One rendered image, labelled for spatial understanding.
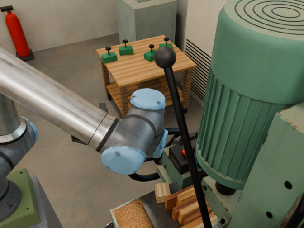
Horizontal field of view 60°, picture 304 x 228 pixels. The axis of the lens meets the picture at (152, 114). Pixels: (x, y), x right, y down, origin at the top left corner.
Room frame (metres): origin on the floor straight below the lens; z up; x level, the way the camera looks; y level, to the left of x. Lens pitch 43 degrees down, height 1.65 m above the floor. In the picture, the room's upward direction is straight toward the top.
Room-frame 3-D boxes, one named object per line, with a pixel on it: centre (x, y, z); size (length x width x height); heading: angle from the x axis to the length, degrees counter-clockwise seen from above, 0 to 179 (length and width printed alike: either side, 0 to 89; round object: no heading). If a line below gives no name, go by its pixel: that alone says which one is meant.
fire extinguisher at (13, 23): (2.80, 1.52, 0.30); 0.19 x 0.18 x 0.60; 27
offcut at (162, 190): (0.43, -0.03, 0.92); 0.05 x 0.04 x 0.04; 8
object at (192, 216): (0.39, -0.20, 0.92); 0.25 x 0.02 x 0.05; 117
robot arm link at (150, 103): (0.52, 0.01, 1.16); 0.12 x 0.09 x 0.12; 162
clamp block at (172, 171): (0.55, -0.13, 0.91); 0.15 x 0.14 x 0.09; 117
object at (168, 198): (0.44, -0.14, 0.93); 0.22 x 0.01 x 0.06; 117
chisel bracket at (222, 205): (0.34, -0.19, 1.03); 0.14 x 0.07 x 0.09; 27
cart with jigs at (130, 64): (1.91, 0.06, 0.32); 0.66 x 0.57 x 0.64; 115
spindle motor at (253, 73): (0.36, -0.18, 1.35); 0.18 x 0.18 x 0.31
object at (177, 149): (0.54, -0.12, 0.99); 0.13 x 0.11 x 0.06; 117
